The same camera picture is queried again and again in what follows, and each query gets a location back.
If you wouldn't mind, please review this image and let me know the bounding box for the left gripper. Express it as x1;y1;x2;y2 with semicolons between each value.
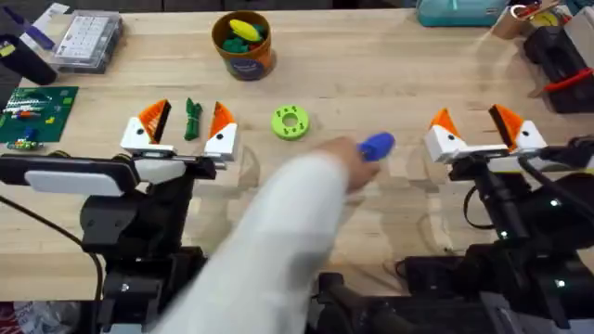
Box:
80;98;240;262

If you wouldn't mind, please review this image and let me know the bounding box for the blue electric screwdriver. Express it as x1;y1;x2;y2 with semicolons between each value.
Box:
355;132;396;163

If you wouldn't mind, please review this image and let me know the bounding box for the person's forearm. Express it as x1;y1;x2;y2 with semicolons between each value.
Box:
148;152;352;334

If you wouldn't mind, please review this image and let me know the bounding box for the green vegetable toy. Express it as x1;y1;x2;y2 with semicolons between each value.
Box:
183;96;204;142

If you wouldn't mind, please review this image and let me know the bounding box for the black box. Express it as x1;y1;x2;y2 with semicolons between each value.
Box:
523;25;594;115

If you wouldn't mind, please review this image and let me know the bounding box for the green disc with holes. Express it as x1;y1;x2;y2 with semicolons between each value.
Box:
270;104;311;142

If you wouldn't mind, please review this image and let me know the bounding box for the orange tub with toys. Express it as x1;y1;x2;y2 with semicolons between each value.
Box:
211;9;276;83

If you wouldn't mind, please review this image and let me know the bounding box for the teal box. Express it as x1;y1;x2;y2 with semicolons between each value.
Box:
415;0;511;28

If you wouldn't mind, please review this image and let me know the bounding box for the clear plastic parts box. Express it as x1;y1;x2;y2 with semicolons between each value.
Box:
45;8;124;75

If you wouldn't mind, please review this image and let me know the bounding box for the person's hand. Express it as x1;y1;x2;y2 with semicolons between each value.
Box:
310;136;382;195

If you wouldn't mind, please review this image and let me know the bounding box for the green board with blocks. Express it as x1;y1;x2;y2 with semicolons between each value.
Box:
0;85;80;152

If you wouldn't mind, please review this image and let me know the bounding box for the black tool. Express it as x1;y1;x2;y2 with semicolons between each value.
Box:
0;32;59;87

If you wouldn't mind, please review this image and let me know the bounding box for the black cable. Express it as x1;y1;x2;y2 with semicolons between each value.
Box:
0;194;104;302
462;184;496;231

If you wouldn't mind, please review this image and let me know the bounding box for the red-handled tool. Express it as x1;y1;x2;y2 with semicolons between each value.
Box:
528;67;594;99

